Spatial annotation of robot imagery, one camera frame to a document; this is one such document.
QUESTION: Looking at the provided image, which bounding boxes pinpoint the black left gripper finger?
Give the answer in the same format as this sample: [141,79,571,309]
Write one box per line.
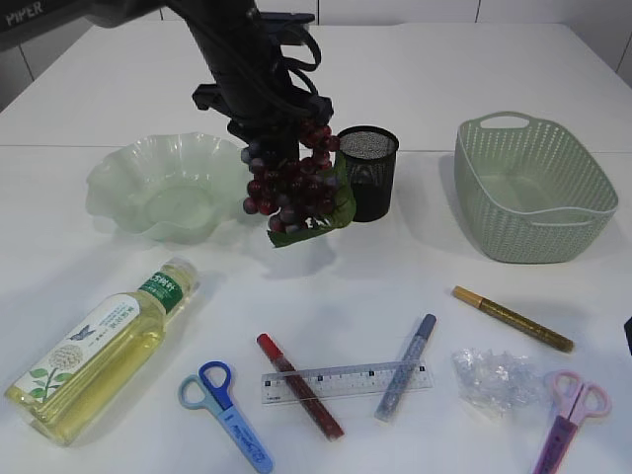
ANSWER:
[269,119,300,161]
[227,120,265,145]

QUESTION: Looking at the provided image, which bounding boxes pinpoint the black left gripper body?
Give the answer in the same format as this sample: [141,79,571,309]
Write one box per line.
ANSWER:
[183,9,333,133]

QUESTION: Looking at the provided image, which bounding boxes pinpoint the purple artificial grape bunch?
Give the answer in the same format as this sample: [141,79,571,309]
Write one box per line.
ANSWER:
[241,119,356,248]

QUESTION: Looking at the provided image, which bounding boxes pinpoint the yellow tea drink bottle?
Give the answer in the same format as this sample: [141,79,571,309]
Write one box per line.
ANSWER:
[4,257,198,446]

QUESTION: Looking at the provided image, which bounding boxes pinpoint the clear plastic sheet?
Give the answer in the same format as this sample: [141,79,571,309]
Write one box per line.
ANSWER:
[450,349,550,419]

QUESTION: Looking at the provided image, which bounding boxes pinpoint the pink purple safety scissors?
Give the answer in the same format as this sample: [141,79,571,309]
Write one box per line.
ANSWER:
[533,369,611,474]

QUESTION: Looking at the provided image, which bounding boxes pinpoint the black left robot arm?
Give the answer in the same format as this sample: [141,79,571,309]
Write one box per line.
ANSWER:
[1,1,334,162]

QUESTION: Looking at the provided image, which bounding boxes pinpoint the black mesh pen holder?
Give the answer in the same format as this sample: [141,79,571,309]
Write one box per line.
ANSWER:
[338,125,399,223]

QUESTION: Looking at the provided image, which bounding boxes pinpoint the green glass wavy plate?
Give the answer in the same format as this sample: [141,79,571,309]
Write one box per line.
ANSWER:
[86,132,250,244]

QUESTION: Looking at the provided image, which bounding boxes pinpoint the gold glitter marker pen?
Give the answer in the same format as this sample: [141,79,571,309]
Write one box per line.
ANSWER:
[451,285,575,354]

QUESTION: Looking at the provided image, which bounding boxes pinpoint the blue glitter marker pen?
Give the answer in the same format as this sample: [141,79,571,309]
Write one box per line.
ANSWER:
[374,314,436,423]

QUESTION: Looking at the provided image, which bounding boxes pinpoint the clear plastic ruler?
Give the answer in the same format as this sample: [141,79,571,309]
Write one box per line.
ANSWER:
[261,361,434,405]

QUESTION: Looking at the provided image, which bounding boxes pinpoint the green plastic woven basket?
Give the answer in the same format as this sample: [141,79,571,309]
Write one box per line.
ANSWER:
[453,112,619,265]

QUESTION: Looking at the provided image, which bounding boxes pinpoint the red glitter marker pen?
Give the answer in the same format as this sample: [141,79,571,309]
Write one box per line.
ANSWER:
[257,333,345,440]

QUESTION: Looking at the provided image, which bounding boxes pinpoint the blue safety scissors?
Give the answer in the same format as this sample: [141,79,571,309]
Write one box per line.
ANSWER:
[178,360,274,473]

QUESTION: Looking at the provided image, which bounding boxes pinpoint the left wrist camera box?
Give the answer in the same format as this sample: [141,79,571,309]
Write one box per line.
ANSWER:
[242,7,315,45]

